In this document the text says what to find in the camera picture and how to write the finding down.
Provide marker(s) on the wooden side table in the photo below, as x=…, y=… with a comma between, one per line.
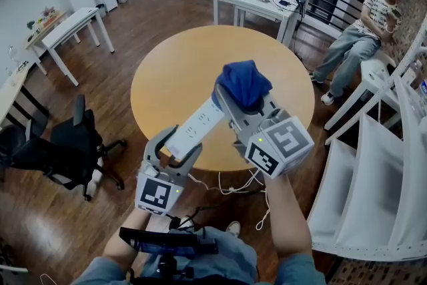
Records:
x=40, y=33

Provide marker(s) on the potted flower plant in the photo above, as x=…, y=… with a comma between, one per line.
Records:
x=48, y=12

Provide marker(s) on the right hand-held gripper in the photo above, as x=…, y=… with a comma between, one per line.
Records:
x=283, y=143

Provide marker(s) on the small white desk lamp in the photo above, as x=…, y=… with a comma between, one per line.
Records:
x=15, y=58

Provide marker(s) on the person's white shoe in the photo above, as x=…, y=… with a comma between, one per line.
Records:
x=233, y=228

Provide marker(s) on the small green plant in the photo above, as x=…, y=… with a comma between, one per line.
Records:
x=30, y=25

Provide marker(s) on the clear bottle blue label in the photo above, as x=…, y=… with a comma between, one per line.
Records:
x=423, y=87

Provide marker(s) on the beige curved desk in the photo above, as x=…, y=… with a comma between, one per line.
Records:
x=10, y=93

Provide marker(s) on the white metal shelf rack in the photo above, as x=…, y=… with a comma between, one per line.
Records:
x=373, y=177

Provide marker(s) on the black chest-mounted phone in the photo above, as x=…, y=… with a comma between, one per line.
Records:
x=166, y=240

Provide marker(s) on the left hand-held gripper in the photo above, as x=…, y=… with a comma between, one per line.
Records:
x=153, y=193

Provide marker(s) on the white power strip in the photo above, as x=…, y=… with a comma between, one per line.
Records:
x=197, y=123

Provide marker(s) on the person's left forearm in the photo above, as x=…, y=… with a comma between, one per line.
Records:
x=126, y=237

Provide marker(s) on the blue cloth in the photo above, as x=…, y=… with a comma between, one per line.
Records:
x=243, y=83

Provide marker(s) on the person's right forearm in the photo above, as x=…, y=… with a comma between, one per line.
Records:
x=287, y=220

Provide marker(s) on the black office chair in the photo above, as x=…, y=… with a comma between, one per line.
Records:
x=73, y=143

